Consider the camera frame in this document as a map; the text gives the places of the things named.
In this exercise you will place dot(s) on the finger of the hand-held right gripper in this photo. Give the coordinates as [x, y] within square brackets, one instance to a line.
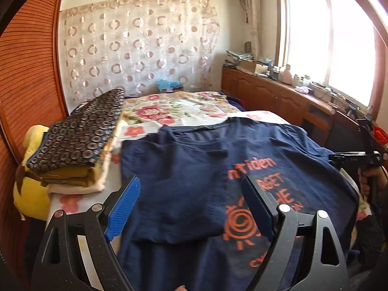
[336, 157]

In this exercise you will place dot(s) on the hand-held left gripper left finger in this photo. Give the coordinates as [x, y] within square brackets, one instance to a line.
[122, 209]

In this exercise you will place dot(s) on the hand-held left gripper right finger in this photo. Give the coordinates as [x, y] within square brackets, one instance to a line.
[257, 209]

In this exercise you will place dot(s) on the navy t-shirt with orange print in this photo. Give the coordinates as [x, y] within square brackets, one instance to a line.
[188, 175]

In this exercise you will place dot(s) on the person's right hand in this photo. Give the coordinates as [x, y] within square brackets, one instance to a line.
[380, 177]

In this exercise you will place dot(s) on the red round ornament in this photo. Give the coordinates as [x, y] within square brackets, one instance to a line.
[381, 135]

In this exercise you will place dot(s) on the white strawberry print bedsheet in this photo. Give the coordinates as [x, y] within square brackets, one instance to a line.
[69, 203]

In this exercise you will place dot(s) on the dark circle-patterned folded blanket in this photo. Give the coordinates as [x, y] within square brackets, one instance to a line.
[78, 130]

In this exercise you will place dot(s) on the wooden sideboard cabinet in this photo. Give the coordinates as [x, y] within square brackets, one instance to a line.
[266, 92]

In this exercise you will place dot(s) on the white plastic bottle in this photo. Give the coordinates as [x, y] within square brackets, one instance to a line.
[286, 75]

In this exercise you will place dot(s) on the rose floral blanket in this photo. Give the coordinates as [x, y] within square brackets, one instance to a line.
[169, 109]

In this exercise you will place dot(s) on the bright window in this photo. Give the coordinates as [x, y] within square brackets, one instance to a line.
[330, 39]

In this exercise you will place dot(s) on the cardboard box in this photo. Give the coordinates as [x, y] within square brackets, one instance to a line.
[250, 66]

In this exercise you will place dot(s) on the teal box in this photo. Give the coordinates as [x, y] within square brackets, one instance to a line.
[168, 85]

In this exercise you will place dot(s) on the stack of papers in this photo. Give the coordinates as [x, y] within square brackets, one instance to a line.
[236, 57]

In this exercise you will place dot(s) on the wooden louvred wardrobe door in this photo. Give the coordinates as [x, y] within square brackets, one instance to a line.
[27, 75]

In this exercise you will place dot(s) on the pale window curtain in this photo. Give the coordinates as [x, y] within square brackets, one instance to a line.
[251, 15]

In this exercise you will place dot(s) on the sheer circle-patterned wall curtain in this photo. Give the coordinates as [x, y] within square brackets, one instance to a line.
[136, 48]

